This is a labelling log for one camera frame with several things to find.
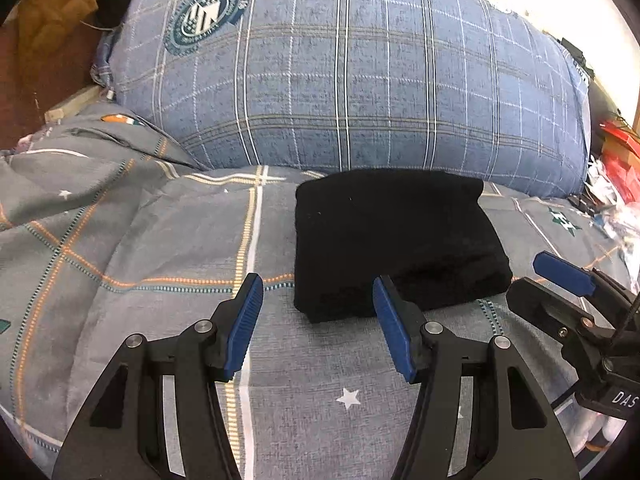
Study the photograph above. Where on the blue plaid pillow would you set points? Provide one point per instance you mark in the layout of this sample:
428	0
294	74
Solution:
350	85

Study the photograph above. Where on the wooden strip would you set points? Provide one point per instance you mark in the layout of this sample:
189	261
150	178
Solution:
75	105

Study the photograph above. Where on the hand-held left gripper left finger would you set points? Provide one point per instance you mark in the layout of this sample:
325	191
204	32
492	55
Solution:
245	320

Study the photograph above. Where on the red packets clutter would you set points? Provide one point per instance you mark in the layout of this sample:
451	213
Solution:
612	200

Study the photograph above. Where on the black object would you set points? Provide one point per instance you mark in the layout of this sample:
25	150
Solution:
577	57

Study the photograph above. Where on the red plastic bag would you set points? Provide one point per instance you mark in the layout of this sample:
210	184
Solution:
622	150

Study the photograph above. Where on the grey plaid bed sheet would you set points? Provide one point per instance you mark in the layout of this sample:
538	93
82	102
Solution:
150	240

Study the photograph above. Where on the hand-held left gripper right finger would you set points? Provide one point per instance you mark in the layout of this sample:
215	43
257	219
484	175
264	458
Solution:
395	330

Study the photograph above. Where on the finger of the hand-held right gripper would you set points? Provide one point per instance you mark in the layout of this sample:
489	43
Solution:
565	272
545	305

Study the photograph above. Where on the brown jacket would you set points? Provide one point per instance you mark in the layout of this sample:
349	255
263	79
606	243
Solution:
55	20

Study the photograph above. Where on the black pants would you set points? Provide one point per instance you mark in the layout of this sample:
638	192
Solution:
400	240

